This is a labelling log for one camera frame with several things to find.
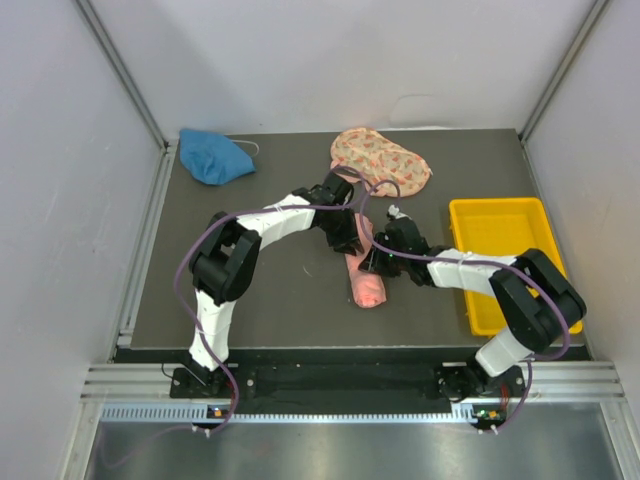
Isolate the pink t shirt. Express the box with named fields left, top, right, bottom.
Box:
left=345, top=213, right=386, bottom=309

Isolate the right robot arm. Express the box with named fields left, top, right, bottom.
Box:
left=360, top=215, right=587, bottom=401

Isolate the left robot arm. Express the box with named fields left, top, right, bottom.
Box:
left=185, top=173, right=364, bottom=397

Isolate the floral patterned cloth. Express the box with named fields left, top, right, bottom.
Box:
left=330, top=127, right=432, bottom=198

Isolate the yellow plastic tray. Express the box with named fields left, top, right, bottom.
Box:
left=449, top=197, right=567, bottom=337

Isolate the blue cloth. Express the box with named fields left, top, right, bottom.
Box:
left=179, top=129, right=260, bottom=186

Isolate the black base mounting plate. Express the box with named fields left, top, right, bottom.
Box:
left=169, top=362, right=525, bottom=415

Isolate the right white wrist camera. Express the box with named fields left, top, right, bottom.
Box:
left=386, top=205, right=411, bottom=222

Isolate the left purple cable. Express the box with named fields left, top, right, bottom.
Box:
left=97, top=167, right=368, bottom=466

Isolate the purple cable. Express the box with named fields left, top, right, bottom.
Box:
left=97, top=167, right=368, bottom=466
left=357, top=180, right=573, bottom=436

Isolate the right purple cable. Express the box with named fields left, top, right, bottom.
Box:
left=357, top=180, right=573, bottom=436

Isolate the slotted cable duct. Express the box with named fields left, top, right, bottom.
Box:
left=100, top=403, right=501, bottom=425

